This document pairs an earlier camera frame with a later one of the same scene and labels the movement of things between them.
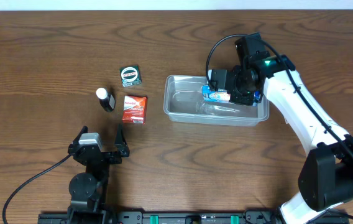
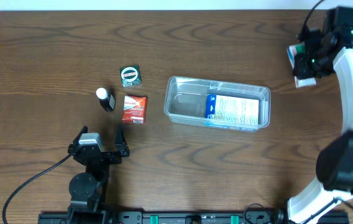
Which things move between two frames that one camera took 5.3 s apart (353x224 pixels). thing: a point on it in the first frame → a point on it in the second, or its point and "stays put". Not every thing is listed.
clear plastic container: (184, 105) stays put
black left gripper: (122, 148) stays put
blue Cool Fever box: (220, 95) → (232, 112)
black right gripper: (238, 101) → (302, 66)
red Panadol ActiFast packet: (135, 109) stays put
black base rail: (166, 217) stays put
